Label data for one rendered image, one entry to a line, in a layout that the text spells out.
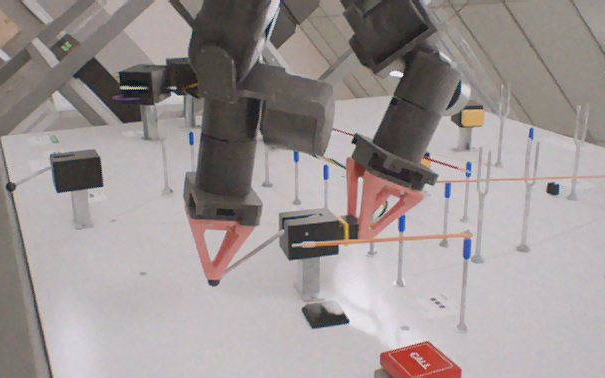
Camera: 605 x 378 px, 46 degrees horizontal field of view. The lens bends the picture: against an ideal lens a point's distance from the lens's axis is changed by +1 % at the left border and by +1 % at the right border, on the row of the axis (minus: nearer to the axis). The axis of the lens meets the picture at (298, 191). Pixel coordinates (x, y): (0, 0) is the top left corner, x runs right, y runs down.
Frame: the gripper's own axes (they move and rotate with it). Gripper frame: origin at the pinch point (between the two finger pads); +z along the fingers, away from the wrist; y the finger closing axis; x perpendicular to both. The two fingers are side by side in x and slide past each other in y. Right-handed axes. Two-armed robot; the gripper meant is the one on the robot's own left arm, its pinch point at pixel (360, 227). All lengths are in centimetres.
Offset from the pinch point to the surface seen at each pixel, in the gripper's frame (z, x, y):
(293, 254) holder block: 4.5, 7.1, -2.2
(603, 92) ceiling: -61, -274, 303
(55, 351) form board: 19.9, 26.7, -4.8
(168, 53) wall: 55, -82, 745
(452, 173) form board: -5.9, -29.5, 34.3
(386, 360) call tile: 5.4, 3.2, -20.2
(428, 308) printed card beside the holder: 4.1, -7.3, -7.5
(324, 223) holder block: 0.3, 5.3, -2.2
